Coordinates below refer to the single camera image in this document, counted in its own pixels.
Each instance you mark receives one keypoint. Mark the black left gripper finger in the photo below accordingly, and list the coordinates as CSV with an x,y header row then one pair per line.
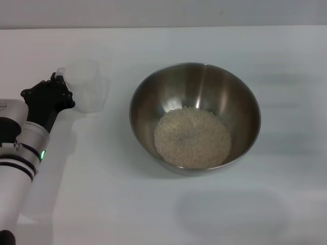
x,y
38,90
67,99

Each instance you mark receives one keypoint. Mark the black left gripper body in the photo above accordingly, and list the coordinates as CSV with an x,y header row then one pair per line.
x,y
43,109

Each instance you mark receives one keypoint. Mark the clear plastic measuring cup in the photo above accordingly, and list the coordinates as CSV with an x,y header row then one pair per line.
x,y
89,84

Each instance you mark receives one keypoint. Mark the white rice grains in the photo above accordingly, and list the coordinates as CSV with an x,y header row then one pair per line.
x,y
194,137

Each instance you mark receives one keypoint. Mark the stainless steel mixing bowl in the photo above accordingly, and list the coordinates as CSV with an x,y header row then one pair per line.
x,y
204,86

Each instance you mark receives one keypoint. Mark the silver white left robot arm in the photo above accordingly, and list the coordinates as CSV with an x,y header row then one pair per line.
x,y
18,166

